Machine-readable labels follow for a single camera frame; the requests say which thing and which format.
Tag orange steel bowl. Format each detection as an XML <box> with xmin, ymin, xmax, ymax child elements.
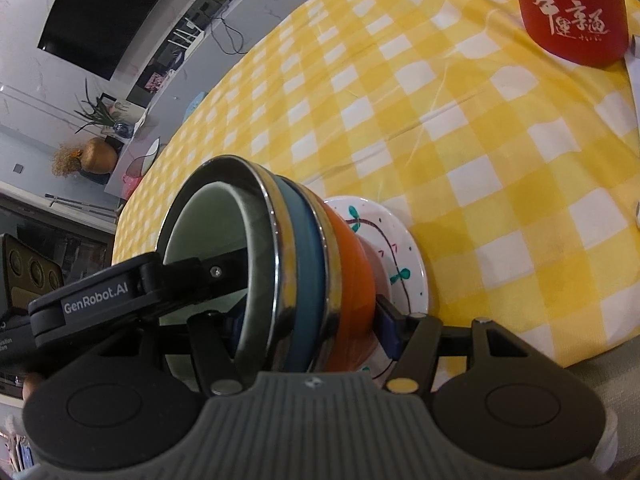
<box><xmin>272</xmin><ymin>175</ymin><xmax>388</xmax><ymax>373</ymax></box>

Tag white fruit-painted plate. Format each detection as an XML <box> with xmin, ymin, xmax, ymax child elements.
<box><xmin>322</xmin><ymin>195</ymin><xmax>429</xmax><ymax>378</ymax></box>

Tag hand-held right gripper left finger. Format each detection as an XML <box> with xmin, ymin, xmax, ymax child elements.
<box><xmin>159</xmin><ymin>310</ymin><xmax>246</xmax><ymax>395</ymax></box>

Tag blue steel bowl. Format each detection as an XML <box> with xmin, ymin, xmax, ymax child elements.
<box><xmin>154</xmin><ymin>156</ymin><xmax>333</xmax><ymax>375</ymax></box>

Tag yellow checkered tablecloth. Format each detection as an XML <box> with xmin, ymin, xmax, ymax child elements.
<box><xmin>111</xmin><ymin>0</ymin><xmax>640</xmax><ymax>371</ymax></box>

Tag light blue stool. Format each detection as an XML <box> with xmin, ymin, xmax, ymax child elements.
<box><xmin>182</xmin><ymin>91</ymin><xmax>207</xmax><ymax>123</ymax></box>

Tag white stool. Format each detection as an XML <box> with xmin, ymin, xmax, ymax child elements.
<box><xmin>120</xmin><ymin>137</ymin><xmax>163</xmax><ymax>176</ymax></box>

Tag red cup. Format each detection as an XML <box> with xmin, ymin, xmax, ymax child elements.
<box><xmin>509</xmin><ymin>0</ymin><xmax>629</xmax><ymax>67</ymax></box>

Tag green ceramic bowl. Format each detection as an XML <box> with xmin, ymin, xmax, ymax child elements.
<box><xmin>161</xmin><ymin>180</ymin><xmax>275</xmax><ymax>376</ymax></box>

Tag white router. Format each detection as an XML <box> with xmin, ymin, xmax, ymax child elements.
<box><xmin>167</xmin><ymin>17</ymin><xmax>201</xmax><ymax>51</ymax></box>

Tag brown vase with dried flowers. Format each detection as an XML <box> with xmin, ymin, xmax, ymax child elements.
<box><xmin>50</xmin><ymin>136</ymin><xmax>120</xmax><ymax>178</ymax></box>

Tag person's left hand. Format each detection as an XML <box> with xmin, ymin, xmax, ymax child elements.
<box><xmin>22</xmin><ymin>372</ymin><xmax>45</xmax><ymax>401</ymax></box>

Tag wall television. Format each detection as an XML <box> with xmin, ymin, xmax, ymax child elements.
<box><xmin>37</xmin><ymin>0</ymin><xmax>228</xmax><ymax>68</ymax></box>

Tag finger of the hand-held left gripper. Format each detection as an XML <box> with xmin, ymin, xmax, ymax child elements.
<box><xmin>159</xmin><ymin>246</ymin><xmax>251</xmax><ymax>288</ymax></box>

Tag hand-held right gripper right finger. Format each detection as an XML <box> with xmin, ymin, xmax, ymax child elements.
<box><xmin>375</xmin><ymin>295</ymin><xmax>556</xmax><ymax>396</ymax></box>

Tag black cable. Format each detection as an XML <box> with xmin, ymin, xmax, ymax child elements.
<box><xmin>210</xmin><ymin>15</ymin><xmax>248</xmax><ymax>56</ymax></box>

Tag plant in blue vase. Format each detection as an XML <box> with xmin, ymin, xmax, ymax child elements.
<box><xmin>74</xmin><ymin>77</ymin><xmax>136</xmax><ymax>138</ymax></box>

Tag white television cabinet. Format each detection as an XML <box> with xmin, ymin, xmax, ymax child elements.
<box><xmin>102</xmin><ymin>0</ymin><xmax>366</xmax><ymax>196</ymax></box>

